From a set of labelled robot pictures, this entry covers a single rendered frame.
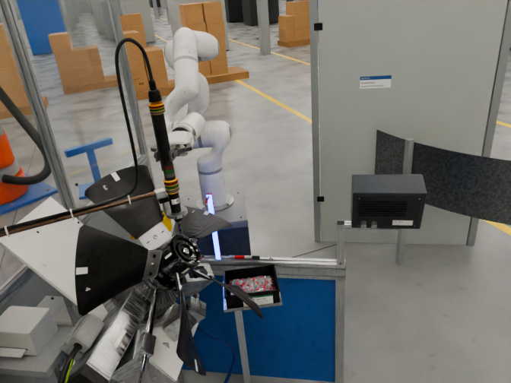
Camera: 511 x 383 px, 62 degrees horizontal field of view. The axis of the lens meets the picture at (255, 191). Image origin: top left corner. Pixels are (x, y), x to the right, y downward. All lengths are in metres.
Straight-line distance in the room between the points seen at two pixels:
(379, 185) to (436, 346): 1.37
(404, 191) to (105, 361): 1.12
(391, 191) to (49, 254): 1.17
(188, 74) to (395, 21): 1.69
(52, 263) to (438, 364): 2.05
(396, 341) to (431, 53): 1.79
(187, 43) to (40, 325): 1.12
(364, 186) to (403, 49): 1.52
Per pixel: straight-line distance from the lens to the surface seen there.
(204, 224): 1.57
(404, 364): 2.65
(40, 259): 1.43
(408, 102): 3.07
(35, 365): 1.71
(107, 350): 1.25
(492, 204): 2.85
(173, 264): 1.32
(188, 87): 1.56
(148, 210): 1.41
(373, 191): 1.61
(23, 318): 1.74
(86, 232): 1.17
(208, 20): 9.42
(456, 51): 3.06
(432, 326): 2.89
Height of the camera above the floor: 1.96
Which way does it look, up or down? 27 degrees down
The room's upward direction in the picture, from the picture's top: 5 degrees counter-clockwise
